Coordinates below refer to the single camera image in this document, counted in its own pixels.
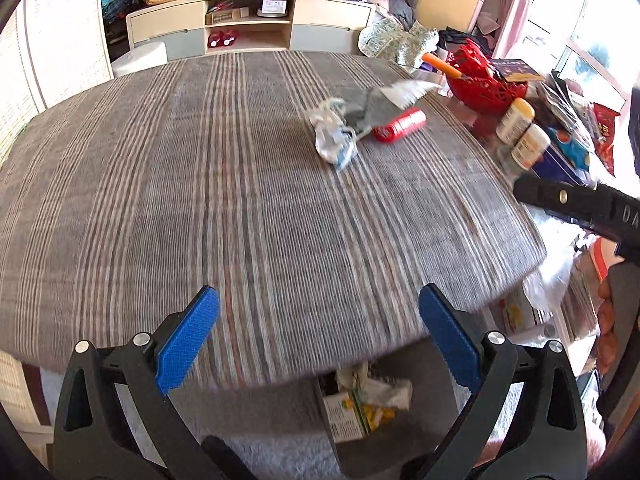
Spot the floral cloth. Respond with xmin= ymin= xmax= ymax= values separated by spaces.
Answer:
xmin=358 ymin=18 xmax=439 ymax=74

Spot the bamboo folding screen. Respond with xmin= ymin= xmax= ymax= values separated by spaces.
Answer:
xmin=1 ymin=0 xmax=113 ymax=158

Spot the person's right hand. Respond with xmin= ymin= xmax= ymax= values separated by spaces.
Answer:
xmin=596 ymin=278 xmax=618 ymax=375

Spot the orange handle tool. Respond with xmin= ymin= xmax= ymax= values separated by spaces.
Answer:
xmin=422 ymin=52 xmax=463 ymax=79

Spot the black trash bin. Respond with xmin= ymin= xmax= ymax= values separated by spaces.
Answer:
xmin=331 ymin=338 xmax=470 ymax=479

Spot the long white medicine box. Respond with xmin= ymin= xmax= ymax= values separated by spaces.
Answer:
xmin=322 ymin=390 xmax=371 ymax=443

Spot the beige TV cabinet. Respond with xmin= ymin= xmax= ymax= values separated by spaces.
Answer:
xmin=126 ymin=0 xmax=374 ymax=61

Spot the yellow foil wrapper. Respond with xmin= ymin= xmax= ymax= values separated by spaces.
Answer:
xmin=358 ymin=403 xmax=398 ymax=434

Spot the silver foil pack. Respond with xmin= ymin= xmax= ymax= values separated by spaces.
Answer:
xmin=306 ymin=79 xmax=440 ymax=170

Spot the grey plaid tablecloth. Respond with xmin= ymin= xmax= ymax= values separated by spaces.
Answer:
xmin=1 ymin=51 xmax=546 ymax=389

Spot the yellow cap white bottle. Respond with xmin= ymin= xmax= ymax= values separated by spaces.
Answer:
xmin=496 ymin=98 xmax=535 ymax=146

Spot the white round stool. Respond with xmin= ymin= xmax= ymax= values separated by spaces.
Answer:
xmin=112 ymin=41 xmax=168 ymax=77

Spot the blue cookie tin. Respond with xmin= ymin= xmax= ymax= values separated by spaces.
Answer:
xmin=533 ymin=127 xmax=590 ymax=185

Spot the red plastic basket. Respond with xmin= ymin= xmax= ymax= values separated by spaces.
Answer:
xmin=446 ymin=39 xmax=528 ymax=116

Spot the clear plastic bag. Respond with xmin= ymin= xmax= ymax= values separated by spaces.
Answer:
xmin=523 ymin=206 xmax=586 ymax=312

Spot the dark blue book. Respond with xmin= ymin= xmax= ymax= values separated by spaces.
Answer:
xmin=492 ymin=58 xmax=544 ymax=84

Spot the clear plastic wrapper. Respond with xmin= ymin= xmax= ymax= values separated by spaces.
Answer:
xmin=335 ymin=362 xmax=413 ymax=411

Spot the red tube package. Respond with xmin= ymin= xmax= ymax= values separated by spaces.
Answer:
xmin=372 ymin=107 xmax=426 ymax=143

